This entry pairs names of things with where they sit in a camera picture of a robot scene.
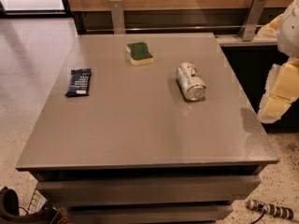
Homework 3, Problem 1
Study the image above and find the black and white striped handle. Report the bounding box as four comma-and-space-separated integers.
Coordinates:
247, 200, 299, 221

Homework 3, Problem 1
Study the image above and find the dark blue snack bar packet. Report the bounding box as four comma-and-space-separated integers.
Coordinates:
65, 68, 92, 97

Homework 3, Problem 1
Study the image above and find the horizontal metal rail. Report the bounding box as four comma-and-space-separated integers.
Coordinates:
85, 24, 264, 34

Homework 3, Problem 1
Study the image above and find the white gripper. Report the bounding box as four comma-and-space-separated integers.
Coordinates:
257, 0, 299, 124

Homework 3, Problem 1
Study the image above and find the metal wall bracket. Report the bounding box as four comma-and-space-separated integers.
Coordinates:
238, 0, 267, 42
109, 0, 126, 35

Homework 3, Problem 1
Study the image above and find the right metal wall bracket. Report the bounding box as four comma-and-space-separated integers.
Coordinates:
238, 0, 267, 42

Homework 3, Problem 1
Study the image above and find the grey drawer cabinet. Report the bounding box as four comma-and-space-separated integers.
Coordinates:
17, 34, 278, 224

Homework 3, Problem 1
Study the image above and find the silver 7up soda can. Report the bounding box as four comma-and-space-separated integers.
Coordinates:
177, 63, 206, 102

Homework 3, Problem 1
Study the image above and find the wire mesh basket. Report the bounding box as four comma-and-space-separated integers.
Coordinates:
27, 189, 47, 215

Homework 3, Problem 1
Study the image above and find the green and yellow sponge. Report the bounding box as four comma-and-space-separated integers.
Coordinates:
126, 42, 154, 66

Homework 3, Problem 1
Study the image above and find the left metal wall bracket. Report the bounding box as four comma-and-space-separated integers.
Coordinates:
109, 0, 126, 35

